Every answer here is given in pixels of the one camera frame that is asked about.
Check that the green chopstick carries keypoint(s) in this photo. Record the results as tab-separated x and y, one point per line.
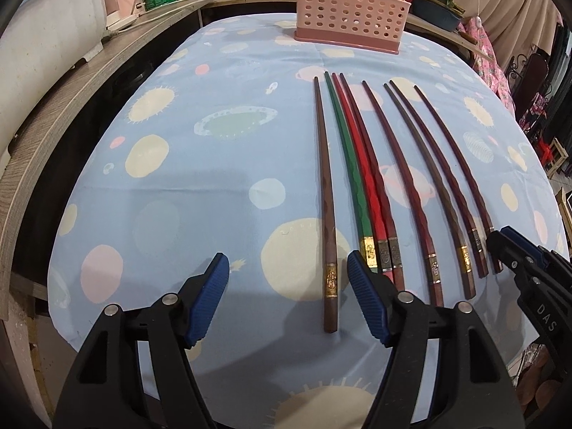
353	174

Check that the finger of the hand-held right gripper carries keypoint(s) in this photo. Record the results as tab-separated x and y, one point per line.
500	249
518	236

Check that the dark red twisted chopstick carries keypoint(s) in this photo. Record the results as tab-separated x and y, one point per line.
433	268

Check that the wooden stool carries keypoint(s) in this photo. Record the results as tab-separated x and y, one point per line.
556	154

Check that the white plastic tub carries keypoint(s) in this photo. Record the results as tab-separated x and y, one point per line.
44	53

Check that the blue basin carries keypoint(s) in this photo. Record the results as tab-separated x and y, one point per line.
433	14

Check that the olive brown chopstick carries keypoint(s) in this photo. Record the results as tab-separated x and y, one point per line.
464	259

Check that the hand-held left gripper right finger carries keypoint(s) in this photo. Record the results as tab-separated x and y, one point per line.
362	295

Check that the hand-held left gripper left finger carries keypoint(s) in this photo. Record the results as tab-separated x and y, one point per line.
208	299

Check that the pink perforated utensil basket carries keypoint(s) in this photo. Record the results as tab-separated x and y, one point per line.
339	4

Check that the pink floral cloth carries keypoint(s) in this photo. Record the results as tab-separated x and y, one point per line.
491	62

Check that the blue planet print tablecloth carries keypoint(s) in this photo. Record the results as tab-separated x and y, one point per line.
178	187

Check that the dark maroon chopstick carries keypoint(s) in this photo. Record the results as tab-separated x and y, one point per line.
496	264
475	241

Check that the dark metal chair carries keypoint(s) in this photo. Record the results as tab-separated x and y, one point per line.
531	80

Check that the dark reddish brown chopstick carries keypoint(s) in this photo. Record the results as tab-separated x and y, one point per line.
395	254

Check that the beige curtain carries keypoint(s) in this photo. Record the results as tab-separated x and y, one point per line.
514	0

